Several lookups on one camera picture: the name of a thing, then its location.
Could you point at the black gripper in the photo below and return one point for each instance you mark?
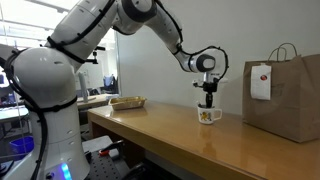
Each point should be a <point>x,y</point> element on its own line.
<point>210,86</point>

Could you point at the white cup with lion print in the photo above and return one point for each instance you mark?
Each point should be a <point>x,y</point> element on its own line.
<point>206,116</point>

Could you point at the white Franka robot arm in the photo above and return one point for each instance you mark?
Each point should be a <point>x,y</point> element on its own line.
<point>43,76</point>

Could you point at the white receipt with red sticker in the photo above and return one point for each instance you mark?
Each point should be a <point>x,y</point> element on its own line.
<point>260,85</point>

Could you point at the brown paper bag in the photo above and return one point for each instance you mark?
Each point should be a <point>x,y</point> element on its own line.
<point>286,100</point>

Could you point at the golden foil tray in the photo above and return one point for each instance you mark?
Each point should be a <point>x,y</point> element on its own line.
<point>127,102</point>

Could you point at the dark office chair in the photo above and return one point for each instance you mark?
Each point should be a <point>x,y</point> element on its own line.
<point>109,84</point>

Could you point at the wooden background desk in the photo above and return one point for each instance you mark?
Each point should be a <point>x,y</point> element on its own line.
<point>93,100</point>

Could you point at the black perforated breadboard plate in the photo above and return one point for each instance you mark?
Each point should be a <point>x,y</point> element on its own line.
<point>103,166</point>

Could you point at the blue plastic bin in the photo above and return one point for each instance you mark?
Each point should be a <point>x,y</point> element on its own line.
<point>22,146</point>

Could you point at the white upright post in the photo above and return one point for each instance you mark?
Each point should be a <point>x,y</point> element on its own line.
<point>83,87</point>

